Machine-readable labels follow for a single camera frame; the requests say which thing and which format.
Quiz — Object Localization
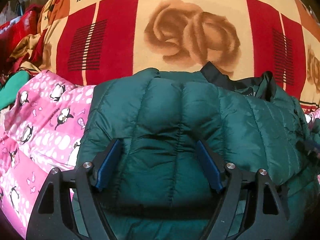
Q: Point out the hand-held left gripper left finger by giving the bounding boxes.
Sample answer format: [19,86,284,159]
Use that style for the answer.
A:
[26,139,123,240]

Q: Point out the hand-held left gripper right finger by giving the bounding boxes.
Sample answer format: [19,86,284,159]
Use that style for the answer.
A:
[195,140,292,240]

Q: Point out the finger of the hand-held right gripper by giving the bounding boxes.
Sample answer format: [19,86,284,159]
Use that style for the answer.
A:
[296,139,320,158]

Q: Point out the dark green puffer jacket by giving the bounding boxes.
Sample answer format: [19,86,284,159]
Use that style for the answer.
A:
[71,67,320,240]

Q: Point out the pink penguin print blanket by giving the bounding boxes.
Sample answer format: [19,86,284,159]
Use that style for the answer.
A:
[0,69,320,233]

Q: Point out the green cloth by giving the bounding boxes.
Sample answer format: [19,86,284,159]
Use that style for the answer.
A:
[0,71,30,111]

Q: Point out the rose print checkered blanket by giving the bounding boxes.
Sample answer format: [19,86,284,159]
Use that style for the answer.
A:
[37,0,320,112]

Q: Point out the red cloth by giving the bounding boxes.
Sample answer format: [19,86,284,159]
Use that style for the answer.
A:
[0,9,50,73]

